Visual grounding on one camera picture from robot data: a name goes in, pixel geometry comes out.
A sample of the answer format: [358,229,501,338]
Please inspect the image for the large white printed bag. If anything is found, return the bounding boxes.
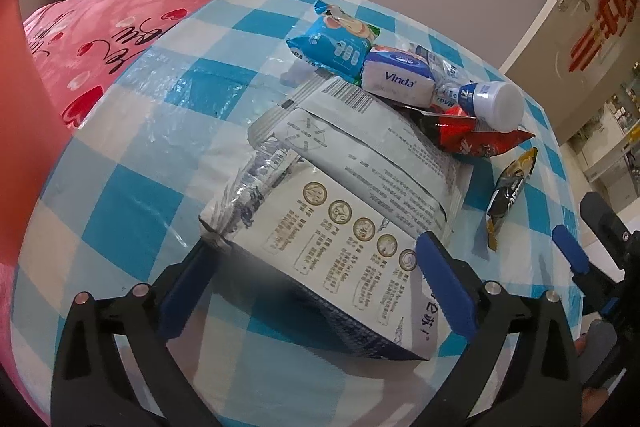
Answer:
[197,76,473,362]

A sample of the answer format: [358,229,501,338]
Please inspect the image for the blue white checkered tablecloth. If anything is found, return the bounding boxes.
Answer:
[10,0,586,427]

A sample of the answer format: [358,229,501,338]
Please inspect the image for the red hanging door ornament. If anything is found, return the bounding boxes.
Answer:
[569,0,640,74]

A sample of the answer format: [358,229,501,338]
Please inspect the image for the pink printed bedsheet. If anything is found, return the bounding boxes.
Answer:
[0,0,217,415]

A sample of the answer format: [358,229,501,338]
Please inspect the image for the dark blue crumpled wrapper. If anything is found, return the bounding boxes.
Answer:
[412,43,458,80]

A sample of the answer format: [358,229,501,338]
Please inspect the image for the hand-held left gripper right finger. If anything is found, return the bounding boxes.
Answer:
[415,231,586,427]

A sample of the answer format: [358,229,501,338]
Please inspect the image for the person's right hand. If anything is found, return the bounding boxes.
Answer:
[574,337,613,427]

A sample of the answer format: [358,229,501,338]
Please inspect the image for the white kitchen cabinet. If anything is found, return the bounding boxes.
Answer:
[565,72,640,188]

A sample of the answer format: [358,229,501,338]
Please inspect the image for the white bottle with blue label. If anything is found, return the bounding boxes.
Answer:
[430,59,525,131]

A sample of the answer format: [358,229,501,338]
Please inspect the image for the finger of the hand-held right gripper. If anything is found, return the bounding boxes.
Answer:
[579,191,618,248]
[551,224,608,313]

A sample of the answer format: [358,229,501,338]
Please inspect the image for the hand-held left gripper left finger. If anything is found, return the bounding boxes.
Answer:
[50,239,221,427]

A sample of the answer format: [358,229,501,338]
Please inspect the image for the red snack packet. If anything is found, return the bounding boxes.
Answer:
[407,104,536,164]

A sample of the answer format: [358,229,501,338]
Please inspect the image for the soft tissue pack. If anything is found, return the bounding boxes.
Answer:
[359,46,437,108]

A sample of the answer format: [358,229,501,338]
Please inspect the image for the white door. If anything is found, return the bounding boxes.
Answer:
[497,0,640,142]

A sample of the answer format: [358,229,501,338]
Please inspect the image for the blue snack packet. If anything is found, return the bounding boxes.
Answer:
[286,1,382,85]

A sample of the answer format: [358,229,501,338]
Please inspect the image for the gold black coffee stick packet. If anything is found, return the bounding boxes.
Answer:
[486,147,539,252]

